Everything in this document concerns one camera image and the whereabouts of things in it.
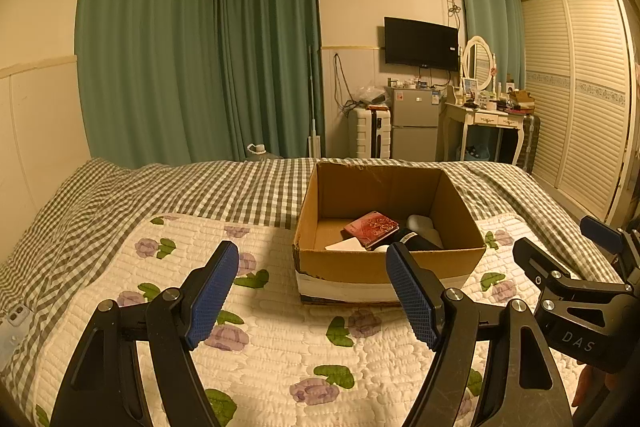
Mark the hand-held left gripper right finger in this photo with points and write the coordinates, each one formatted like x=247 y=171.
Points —
x=412 y=297

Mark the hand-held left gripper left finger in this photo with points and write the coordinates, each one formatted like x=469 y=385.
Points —
x=212 y=297

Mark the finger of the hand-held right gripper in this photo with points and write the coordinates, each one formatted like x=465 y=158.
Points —
x=535 y=259
x=600 y=229

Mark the black case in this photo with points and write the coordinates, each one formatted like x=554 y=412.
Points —
x=425 y=243

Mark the white rounded container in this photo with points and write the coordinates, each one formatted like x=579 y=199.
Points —
x=419 y=223

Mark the red patterned wallet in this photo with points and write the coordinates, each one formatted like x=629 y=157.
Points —
x=372 y=227

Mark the small white box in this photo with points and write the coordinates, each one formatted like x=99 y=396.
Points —
x=347 y=246

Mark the person's right hand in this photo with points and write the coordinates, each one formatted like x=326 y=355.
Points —
x=587 y=387

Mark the white floral quilt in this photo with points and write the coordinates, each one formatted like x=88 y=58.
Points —
x=280 y=347

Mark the dark suitcase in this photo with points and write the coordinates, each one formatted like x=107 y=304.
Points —
x=529 y=137

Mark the white slatted wardrobe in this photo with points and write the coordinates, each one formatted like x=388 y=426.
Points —
x=575 y=107

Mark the white dressing table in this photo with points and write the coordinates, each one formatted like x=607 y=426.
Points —
x=480 y=118

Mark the small brown cardboard box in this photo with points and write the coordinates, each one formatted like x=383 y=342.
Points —
x=521 y=98

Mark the white suitcase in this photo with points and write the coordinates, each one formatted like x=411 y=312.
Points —
x=365 y=132

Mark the silver fridge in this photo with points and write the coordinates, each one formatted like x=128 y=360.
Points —
x=412 y=117

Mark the white flat mop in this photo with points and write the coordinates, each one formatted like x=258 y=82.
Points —
x=315 y=144

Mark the white phone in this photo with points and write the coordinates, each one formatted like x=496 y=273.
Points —
x=17 y=316

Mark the clear plastic bag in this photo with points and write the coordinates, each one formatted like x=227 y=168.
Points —
x=367 y=97

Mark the white oval mirror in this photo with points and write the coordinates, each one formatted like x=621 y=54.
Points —
x=477 y=59

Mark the narrow green curtain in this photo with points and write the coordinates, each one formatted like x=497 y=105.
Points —
x=490 y=7

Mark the green corner curtain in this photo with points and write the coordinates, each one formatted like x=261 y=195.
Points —
x=270 y=47

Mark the wide green curtain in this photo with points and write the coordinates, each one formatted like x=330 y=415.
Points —
x=150 y=32

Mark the small photo frame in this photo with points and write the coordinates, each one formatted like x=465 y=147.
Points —
x=470 y=88

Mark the black wall television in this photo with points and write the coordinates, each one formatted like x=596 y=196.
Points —
x=420 y=42

